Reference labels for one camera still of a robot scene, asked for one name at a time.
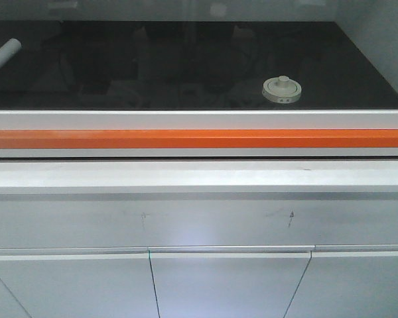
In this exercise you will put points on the middle white cabinet door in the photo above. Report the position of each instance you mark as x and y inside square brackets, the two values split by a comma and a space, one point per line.
[226, 284]

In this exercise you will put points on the orange sash handle bar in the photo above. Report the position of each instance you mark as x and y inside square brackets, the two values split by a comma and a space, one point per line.
[225, 138]

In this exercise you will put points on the left white cabinet door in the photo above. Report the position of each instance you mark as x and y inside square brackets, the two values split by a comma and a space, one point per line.
[81, 286]

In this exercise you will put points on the glass jar with white lid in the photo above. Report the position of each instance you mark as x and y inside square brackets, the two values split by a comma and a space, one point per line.
[282, 89]

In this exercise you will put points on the white rolled paper tube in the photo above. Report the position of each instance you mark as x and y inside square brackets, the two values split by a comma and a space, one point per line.
[8, 50]

